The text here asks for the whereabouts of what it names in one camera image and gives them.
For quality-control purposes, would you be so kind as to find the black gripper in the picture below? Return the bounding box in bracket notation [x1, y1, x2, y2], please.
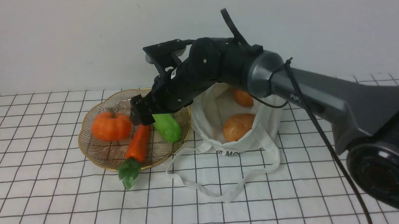
[129, 64, 199, 126]

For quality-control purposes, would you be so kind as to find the orange carrot with green leaves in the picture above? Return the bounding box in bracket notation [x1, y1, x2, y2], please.
[118, 125, 151, 190]

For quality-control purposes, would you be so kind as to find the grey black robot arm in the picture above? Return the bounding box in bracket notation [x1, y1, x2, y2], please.
[129, 37, 399, 209]

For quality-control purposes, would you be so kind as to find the cream canvas tote bag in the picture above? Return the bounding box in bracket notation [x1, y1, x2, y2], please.
[166, 83, 285, 203]

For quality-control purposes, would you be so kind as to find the orange round vegetable in bag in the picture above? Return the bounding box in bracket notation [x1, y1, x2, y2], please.
[232, 88, 254, 108]

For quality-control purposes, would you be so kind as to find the green cucumber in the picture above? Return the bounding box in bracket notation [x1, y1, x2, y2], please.
[152, 113, 182, 143]

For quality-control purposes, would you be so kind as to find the orange pumpkin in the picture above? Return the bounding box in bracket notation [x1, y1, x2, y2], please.
[92, 111, 132, 142]

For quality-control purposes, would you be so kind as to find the brown potato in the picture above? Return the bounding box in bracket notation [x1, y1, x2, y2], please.
[223, 113, 255, 142]

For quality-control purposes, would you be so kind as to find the white grid tablecloth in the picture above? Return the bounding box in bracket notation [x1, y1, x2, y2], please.
[0, 90, 368, 224]

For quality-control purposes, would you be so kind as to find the gold wire basket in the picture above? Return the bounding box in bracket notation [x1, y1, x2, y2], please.
[78, 88, 191, 171]

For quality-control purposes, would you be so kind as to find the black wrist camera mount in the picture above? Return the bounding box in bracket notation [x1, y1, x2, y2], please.
[143, 39, 194, 77]

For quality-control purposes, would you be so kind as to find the black cable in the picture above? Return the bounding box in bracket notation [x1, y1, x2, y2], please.
[220, 2, 373, 224]

